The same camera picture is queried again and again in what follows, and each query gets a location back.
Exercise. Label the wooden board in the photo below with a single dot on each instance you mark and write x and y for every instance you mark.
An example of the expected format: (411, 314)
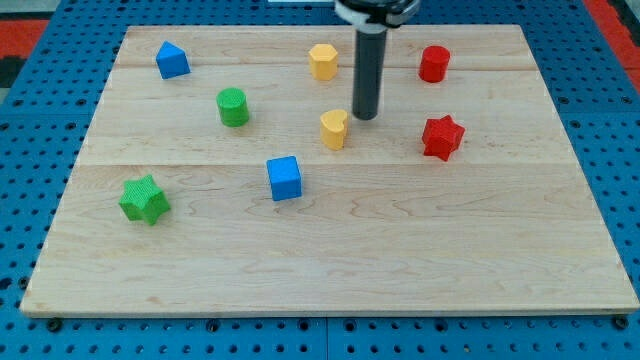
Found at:
(507, 226)

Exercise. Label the green star block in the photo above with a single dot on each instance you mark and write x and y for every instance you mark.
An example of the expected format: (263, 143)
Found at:
(143, 200)

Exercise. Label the green cylinder block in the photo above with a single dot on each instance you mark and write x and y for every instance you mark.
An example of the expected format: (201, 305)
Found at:
(232, 107)

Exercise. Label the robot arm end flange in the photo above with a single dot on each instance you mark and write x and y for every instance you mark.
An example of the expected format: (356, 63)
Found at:
(376, 16)

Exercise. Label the red cylinder block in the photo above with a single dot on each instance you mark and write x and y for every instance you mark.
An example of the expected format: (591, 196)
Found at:
(434, 63)

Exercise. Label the blue cube block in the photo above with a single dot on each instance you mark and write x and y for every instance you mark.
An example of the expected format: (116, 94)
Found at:
(284, 178)

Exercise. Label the yellow hexagon block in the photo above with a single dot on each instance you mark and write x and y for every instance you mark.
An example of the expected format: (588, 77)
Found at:
(323, 62)

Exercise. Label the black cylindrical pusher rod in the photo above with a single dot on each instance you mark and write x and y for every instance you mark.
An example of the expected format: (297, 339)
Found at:
(367, 74)

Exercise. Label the yellow heart block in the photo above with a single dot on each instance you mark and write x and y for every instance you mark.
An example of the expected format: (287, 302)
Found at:
(334, 128)

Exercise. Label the blue triangular prism block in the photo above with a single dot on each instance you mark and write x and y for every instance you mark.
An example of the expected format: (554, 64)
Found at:
(171, 61)

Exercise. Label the red star block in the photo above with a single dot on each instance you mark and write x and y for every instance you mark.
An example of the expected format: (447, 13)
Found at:
(442, 137)

